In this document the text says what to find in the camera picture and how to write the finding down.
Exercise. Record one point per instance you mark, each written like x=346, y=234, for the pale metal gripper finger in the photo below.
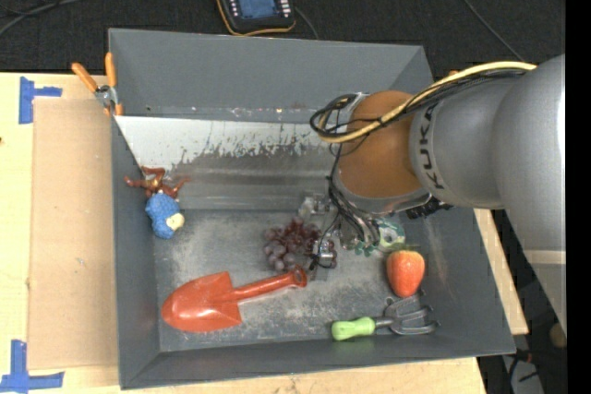
x=316, y=206
x=327, y=256

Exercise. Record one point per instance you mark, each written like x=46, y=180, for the pale green round object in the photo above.
x=393, y=235

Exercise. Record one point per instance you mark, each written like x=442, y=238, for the purple toy grapes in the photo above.
x=284, y=244

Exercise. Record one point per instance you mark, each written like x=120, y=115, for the red toy strawberry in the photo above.
x=405, y=272

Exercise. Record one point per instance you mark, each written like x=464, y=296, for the red plastic shovel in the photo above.
x=203, y=304

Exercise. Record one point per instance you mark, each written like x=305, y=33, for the grey metal bin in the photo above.
x=258, y=74

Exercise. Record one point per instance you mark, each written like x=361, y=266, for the blue plush toy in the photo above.
x=160, y=212

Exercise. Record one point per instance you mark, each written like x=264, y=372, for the red-brown toy monkey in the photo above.
x=154, y=182

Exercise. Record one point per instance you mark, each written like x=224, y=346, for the brown cardboard board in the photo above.
x=69, y=235

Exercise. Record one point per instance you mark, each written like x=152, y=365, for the black cylinder on white bracket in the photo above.
x=427, y=210

